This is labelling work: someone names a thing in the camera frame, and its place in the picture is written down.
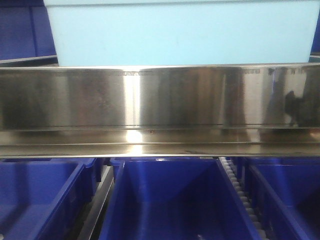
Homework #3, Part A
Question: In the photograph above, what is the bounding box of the dark blue bin upper left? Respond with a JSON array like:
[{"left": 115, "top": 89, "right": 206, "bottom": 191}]
[{"left": 0, "top": 0, "right": 56, "bottom": 60}]

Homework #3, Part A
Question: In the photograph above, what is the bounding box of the light blue plastic bin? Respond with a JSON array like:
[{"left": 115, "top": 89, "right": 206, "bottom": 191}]
[{"left": 44, "top": 0, "right": 320, "bottom": 67}]

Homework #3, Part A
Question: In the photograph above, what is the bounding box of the blue bin lower middle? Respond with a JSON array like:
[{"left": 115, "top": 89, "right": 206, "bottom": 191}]
[{"left": 99, "top": 158, "right": 261, "bottom": 240}]

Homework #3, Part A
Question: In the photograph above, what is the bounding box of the steel divider rail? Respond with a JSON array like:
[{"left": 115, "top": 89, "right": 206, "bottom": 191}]
[{"left": 75, "top": 166, "right": 114, "bottom": 240}]

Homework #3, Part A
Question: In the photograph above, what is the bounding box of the white roller track strip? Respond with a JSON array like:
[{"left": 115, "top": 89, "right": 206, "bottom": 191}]
[{"left": 219, "top": 157, "right": 269, "bottom": 240}]

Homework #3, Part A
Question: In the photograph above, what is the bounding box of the blue bin lower left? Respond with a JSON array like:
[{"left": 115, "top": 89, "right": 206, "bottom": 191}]
[{"left": 0, "top": 158, "right": 104, "bottom": 240}]

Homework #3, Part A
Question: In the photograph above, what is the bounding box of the blue bin lower right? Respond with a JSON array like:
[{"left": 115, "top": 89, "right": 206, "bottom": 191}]
[{"left": 231, "top": 157, "right": 320, "bottom": 240}]

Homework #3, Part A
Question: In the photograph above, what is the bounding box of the stainless steel shelf rail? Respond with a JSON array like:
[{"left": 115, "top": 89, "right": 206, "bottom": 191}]
[{"left": 0, "top": 63, "right": 320, "bottom": 158}]

